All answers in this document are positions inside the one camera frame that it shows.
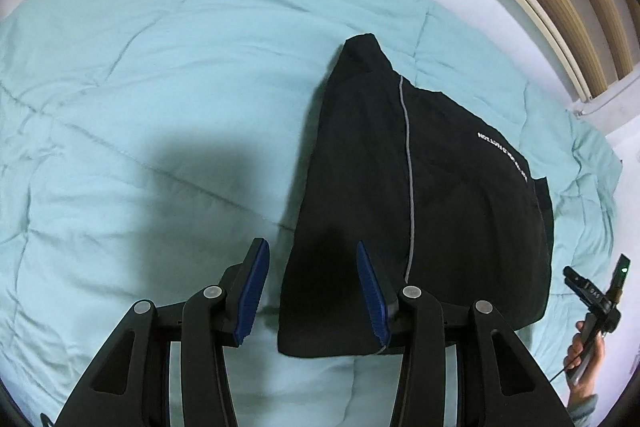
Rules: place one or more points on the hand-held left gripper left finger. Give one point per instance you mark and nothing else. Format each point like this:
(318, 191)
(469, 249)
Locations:
(251, 289)

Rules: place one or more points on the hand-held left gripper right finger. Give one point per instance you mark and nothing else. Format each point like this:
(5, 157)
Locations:
(371, 294)

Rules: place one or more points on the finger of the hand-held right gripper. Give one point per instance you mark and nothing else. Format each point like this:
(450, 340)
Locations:
(574, 278)

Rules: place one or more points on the black hooded jacket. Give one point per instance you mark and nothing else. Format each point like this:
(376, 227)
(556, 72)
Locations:
(450, 207)

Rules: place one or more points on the person's right forearm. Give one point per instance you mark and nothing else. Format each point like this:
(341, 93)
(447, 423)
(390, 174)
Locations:
(582, 409)

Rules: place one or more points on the person's right hand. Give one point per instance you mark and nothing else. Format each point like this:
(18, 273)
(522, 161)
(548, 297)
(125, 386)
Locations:
(592, 362)

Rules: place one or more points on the teal quilted blanket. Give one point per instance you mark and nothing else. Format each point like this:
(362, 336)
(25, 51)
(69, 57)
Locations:
(150, 82)

